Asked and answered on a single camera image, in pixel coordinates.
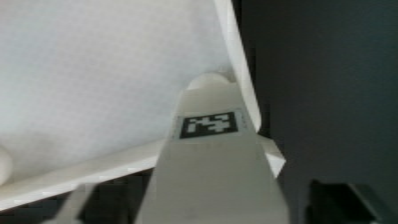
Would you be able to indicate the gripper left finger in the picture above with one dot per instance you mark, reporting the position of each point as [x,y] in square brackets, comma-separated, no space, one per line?
[69,214]

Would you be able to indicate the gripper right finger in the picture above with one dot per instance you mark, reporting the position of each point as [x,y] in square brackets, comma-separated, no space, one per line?
[346,204]

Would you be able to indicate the white desk leg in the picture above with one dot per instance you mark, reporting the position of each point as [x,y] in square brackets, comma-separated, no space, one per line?
[213,186]

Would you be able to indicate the white desk top tray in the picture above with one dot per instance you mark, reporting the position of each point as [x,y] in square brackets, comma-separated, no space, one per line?
[101,57]

